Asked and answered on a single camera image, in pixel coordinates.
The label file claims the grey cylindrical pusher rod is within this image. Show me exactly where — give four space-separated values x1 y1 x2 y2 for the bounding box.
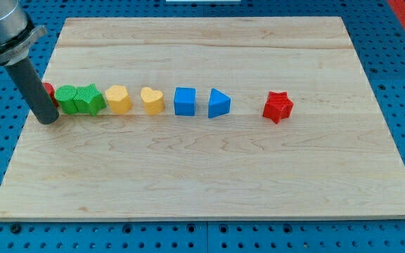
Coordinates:
5 57 59 124

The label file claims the yellow hexagon block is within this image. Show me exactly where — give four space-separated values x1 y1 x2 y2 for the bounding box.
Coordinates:
105 85 132 114

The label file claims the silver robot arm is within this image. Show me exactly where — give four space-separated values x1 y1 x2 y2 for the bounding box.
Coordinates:
0 0 59 124

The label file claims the yellow heart block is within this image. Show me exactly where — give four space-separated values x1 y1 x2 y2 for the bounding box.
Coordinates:
141 87 165 115

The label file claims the red block behind rod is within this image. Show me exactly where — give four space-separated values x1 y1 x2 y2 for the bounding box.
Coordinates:
43 82 59 108

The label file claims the green cylinder block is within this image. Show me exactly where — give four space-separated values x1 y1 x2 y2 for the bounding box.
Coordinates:
54 85 78 115

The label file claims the green star block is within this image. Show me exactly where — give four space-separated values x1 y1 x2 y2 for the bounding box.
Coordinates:
73 84 106 116

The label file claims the blue cube block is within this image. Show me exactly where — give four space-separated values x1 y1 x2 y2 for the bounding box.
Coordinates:
174 87 196 116

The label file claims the blue triangle block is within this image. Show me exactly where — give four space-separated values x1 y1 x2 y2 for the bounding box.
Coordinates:
208 89 231 118

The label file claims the light wooden board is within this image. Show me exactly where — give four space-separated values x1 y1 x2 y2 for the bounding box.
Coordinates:
0 17 405 222

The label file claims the red star block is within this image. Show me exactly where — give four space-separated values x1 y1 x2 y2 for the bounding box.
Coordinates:
262 91 294 124

